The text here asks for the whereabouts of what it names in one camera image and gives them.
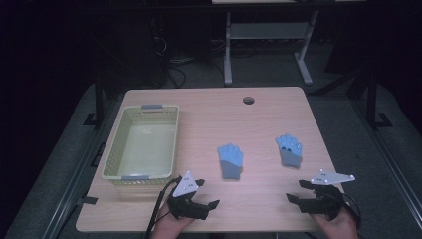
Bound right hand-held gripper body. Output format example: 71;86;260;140
297;168;356;221

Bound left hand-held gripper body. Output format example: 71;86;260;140
166;170;211;221

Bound blue knitted glove with dots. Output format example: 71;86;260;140
275;133;304;169

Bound plain blue knitted glove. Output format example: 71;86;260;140
217;142;245;181

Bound pale green plastic basket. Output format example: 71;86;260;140
101;104;180;186

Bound person's left hand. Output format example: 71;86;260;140
150;202;197;239

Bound person's right hand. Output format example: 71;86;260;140
310;208;361;239

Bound black metal stand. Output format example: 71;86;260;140
83;78;105;127
364;71;393;130

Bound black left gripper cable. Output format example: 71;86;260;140
144;176;183;239

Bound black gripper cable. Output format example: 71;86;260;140
144;176;183;239
342;193;363;228

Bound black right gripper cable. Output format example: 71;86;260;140
342;193;363;228

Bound grey metal floor rail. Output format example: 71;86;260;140
41;98;115;239
349;98;422;230

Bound black table edge bracket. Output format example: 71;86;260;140
77;195;100;206

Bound black floor cables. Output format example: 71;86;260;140
163;54;197;89

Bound white metal table frame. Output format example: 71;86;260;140
223;9;320;87

